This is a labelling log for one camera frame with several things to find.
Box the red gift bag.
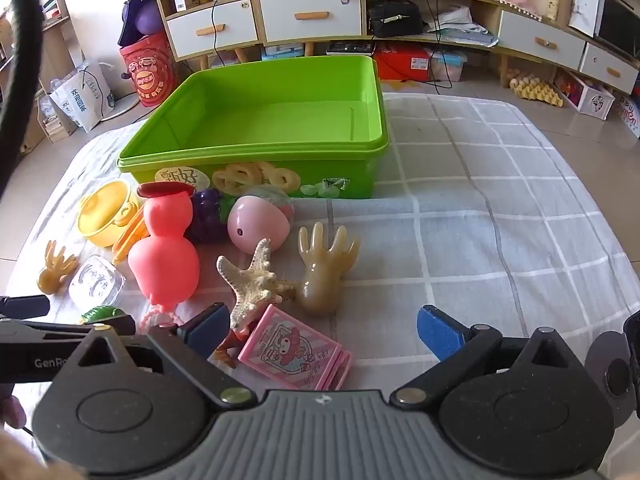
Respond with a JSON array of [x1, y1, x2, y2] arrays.
[[119, 32, 177, 108]]

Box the clear storage box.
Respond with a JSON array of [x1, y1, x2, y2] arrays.
[[425, 50, 468, 83]]

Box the yellow toy pot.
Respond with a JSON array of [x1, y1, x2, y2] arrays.
[[76, 181, 141, 248]]

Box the large beige hand toy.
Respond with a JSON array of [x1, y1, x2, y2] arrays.
[[295, 222, 362, 317]]

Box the black screen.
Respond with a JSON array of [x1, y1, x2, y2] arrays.
[[592, 0, 640, 61]]

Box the blue lidded box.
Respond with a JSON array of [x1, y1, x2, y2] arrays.
[[261, 44, 307, 61]]

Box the black bag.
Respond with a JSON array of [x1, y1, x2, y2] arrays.
[[368, 0, 425, 38]]

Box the black flat box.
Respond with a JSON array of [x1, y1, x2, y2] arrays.
[[326, 41, 376, 57]]

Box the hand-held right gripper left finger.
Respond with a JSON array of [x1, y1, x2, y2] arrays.
[[60, 302, 258, 409]]

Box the purple toy grapes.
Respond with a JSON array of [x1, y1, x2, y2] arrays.
[[187, 189, 236, 245]]

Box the orange toy plate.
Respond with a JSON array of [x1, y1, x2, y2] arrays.
[[112, 205, 151, 266]]

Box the white drawer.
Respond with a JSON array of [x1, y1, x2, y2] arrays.
[[580, 42, 640, 95], [498, 10, 587, 66], [165, 0, 259, 60], [259, 0, 363, 43]]

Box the pink cartoon print box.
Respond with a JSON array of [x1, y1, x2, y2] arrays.
[[238, 304, 353, 392]]

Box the small amber hand toy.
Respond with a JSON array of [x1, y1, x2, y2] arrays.
[[37, 240, 81, 295]]

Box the dark red toy sausage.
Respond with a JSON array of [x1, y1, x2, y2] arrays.
[[137, 182, 196, 200]]

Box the wooden shelf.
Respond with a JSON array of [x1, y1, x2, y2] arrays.
[[0, 0, 76, 161]]

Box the pink gourd squeeze toy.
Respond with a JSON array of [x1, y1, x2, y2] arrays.
[[127, 195, 201, 333]]

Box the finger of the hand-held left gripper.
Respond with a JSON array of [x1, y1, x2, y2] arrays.
[[0, 295, 51, 319], [0, 319, 95, 343]]

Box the white printed box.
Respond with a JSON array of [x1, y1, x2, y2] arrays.
[[552, 67, 617, 122]]

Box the red toy figure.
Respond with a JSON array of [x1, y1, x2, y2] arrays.
[[209, 327, 251, 370]]

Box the black strap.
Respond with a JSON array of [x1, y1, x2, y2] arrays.
[[0, 0, 45, 191]]

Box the beige starfish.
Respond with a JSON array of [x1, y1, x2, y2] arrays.
[[216, 238, 301, 333]]

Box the green plastic bin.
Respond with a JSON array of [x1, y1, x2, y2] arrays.
[[116, 55, 390, 200]]

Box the white printed plastic bag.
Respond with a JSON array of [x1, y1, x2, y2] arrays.
[[48, 60, 113, 133]]

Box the person's left hand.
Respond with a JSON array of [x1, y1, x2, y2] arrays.
[[0, 395, 27, 431]]

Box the dark purple cap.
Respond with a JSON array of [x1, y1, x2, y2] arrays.
[[118, 0, 166, 46]]

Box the white paper bag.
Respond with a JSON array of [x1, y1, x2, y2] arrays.
[[567, 0, 608, 37]]

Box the pink egg toy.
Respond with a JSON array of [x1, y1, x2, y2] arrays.
[[227, 195, 292, 255]]

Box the pink printed box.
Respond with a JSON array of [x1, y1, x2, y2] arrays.
[[614, 95, 640, 140]]

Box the yellow foam egg tray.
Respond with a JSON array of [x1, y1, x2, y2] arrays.
[[506, 71, 565, 108]]

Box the red box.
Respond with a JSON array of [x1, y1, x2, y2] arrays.
[[372, 45, 433, 82]]

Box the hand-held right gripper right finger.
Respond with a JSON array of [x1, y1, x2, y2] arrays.
[[390, 304, 586, 409]]

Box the green toy vegetable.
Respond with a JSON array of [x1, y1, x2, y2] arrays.
[[80, 305, 136, 327]]

